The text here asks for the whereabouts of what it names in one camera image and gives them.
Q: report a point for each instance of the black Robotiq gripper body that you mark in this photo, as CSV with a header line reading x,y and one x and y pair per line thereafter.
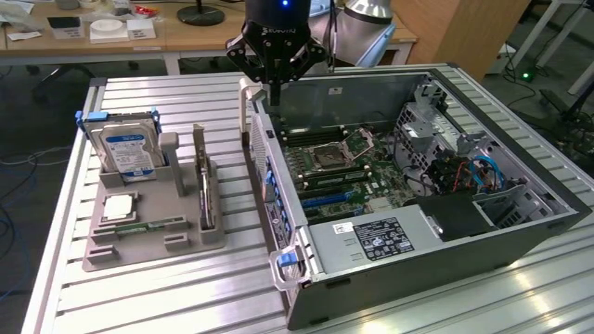
x,y
275,31

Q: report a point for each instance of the green graphics card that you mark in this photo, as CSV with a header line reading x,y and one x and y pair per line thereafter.
x,y
205,181

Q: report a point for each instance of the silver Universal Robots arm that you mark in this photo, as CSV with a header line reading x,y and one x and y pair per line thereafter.
x,y
366,21

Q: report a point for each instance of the black round lamp base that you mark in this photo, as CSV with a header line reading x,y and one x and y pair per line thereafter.
x,y
202,15

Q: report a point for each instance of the plain white box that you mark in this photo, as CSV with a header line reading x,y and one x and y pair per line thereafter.
x,y
141,29

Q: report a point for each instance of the red small item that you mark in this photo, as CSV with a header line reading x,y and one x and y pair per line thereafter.
x,y
149,11

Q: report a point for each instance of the white box round recess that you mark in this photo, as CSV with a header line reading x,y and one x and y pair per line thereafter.
x,y
109,31

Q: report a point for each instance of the metal socket cover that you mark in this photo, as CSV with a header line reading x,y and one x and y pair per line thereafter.
x,y
359,142

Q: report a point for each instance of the silver CPU socket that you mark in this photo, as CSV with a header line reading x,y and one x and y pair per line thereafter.
x,y
330,156

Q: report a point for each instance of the wooden cabinet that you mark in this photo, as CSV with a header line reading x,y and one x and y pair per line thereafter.
x,y
464,35

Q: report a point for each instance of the perforated metal disk bay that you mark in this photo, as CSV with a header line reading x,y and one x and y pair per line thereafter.
x,y
425,132

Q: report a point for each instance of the white tape roll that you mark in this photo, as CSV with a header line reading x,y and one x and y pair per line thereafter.
x,y
88,3

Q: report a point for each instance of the blue plastic disk carrier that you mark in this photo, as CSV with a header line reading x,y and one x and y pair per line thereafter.
x,y
95,116

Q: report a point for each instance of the black RAM stick white label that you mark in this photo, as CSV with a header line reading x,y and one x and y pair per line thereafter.
x,y
334,177

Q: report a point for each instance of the black and white box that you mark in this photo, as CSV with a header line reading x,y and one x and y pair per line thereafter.
x,y
66,28

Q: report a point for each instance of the hard disk blue label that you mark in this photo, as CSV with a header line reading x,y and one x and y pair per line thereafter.
x,y
126,149

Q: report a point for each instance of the grey cup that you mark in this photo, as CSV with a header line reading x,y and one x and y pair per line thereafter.
x,y
67,4

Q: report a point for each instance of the black chair base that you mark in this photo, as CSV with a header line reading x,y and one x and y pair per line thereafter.
x,y
60,76

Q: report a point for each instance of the green motherboard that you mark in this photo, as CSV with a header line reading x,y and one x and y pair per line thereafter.
x,y
371,181

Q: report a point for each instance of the long black expansion slot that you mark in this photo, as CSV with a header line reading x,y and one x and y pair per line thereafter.
x,y
322,192

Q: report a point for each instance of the blue expansion slot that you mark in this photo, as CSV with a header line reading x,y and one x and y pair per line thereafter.
x,y
327,200

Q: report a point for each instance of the device with green light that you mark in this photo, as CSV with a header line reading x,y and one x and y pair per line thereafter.
x,y
526,75

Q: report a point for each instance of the white paper card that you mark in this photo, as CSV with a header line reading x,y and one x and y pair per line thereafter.
x,y
23,35

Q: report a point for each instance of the silver chipset heat sink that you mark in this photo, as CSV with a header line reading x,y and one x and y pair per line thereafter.
x,y
382,204

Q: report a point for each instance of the clear plastic bag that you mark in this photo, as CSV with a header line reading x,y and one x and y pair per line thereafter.
x,y
14,15

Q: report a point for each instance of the silver CPU chip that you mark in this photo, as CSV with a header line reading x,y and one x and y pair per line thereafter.
x,y
118,207

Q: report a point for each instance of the green RAM stick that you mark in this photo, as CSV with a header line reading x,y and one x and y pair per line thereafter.
x,y
139,228

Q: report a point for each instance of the silver power supply unit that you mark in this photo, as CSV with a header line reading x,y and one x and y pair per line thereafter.
x,y
338,250

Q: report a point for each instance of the black floor stand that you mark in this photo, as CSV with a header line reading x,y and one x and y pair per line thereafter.
x,y
570,115

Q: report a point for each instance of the blue case latch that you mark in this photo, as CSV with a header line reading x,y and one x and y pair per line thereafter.
x,y
287,260

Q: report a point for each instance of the grey printed parts rack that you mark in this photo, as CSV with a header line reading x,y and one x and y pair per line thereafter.
x,y
149,250

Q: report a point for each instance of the grey metal disk bay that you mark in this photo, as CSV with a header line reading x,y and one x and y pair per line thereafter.
x,y
510,205

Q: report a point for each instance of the open black PC case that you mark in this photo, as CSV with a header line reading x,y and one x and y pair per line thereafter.
x,y
418,278

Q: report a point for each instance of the beige printed case bracket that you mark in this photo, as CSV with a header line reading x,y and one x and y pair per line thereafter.
x,y
245,104

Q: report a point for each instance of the wooden desk white frame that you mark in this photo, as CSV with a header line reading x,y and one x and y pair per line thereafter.
x,y
28,48

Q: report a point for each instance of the white table frame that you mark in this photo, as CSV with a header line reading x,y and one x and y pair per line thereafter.
x,y
545,31

